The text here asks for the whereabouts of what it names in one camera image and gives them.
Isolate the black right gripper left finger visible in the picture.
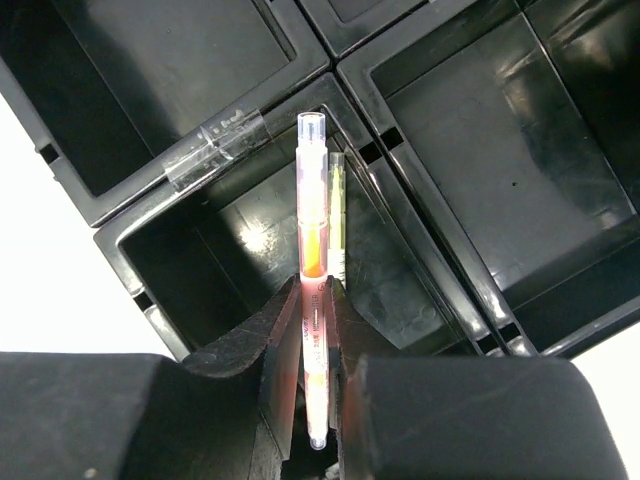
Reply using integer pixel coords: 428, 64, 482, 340
1, 277, 301, 479

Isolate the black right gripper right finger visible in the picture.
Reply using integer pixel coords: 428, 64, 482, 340
327, 278, 627, 479

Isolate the yellow highlighter pen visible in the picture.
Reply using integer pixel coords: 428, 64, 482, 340
328, 152, 346, 284

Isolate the orange pen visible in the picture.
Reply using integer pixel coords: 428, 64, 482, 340
296, 112, 329, 451

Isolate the clear tape on tray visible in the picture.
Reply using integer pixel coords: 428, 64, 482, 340
161, 109, 272, 193

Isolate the black four-compartment organizer tray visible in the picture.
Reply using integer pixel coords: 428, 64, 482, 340
1, 1, 639, 359

